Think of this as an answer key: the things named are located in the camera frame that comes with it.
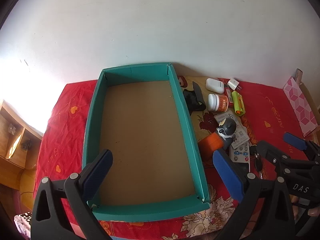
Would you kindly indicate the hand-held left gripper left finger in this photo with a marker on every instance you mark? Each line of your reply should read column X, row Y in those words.
column 98, row 175

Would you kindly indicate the red printed blanket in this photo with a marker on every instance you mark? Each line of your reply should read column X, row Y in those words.
column 67, row 110

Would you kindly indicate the small dark trinket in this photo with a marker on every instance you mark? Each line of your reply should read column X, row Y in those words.
column 26, row 145

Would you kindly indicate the clear glass trinket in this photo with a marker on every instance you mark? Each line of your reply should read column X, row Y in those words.
column 11, row 129

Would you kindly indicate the wooden nightstand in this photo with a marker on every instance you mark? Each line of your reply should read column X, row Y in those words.
column 15, row 155

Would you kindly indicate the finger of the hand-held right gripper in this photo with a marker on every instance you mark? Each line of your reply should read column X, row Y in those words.
column 267, row 150
column 296, row 141

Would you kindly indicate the green orange utility knife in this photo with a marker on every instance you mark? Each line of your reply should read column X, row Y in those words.
column 237, row 102

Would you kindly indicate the white earbuds case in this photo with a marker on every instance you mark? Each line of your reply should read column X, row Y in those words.
column 214, row 85

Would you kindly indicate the white remote control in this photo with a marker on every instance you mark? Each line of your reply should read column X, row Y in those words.
column 240, row 156

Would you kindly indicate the pink patterned box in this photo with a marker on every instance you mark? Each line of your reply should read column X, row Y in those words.
column 298, row 105

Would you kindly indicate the person's right hand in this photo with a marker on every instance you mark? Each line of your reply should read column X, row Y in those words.
column 314, row 211

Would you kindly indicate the white charger plug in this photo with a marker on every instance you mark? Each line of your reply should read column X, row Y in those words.
column 233, row 83

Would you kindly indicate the polka dot cloth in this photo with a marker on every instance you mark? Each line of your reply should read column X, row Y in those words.
column 22, row 225

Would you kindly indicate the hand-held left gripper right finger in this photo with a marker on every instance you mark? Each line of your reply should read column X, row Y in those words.
column 228, row 177

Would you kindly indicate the teal cardboard box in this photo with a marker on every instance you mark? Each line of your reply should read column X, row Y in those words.
column 140, row 142

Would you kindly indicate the orange toy with grey figurine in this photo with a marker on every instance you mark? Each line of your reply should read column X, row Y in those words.
column 212, row 142

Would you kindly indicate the white lidded pill bottle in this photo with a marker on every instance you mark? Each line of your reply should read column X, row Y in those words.
column 216, row 103

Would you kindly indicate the printed plastic card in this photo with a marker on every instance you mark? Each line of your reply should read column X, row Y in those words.
column 223, row 117
column 240, row 135

